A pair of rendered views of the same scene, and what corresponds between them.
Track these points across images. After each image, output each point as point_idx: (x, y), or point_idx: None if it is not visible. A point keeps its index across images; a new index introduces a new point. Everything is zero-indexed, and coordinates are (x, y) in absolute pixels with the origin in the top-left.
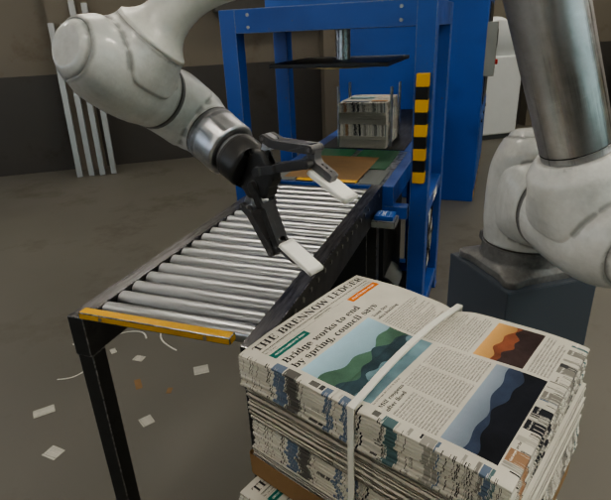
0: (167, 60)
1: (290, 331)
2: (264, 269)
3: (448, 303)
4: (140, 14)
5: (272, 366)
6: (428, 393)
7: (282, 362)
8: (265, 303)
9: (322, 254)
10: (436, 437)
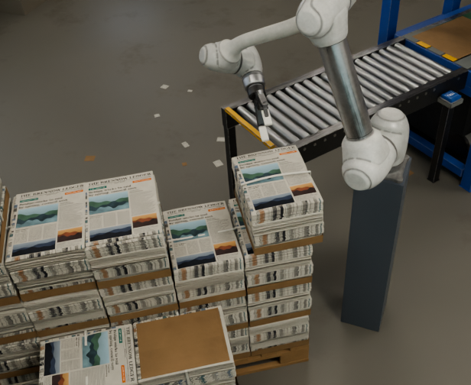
0: (229, 62)
1: (251, 156)
2: (322, 114)
3: None
4: (224, 47)
5: (235, 165)
6: (263, 190)
7: (238, 165)
8: (303, 134)
9: None
10: (251, 199)
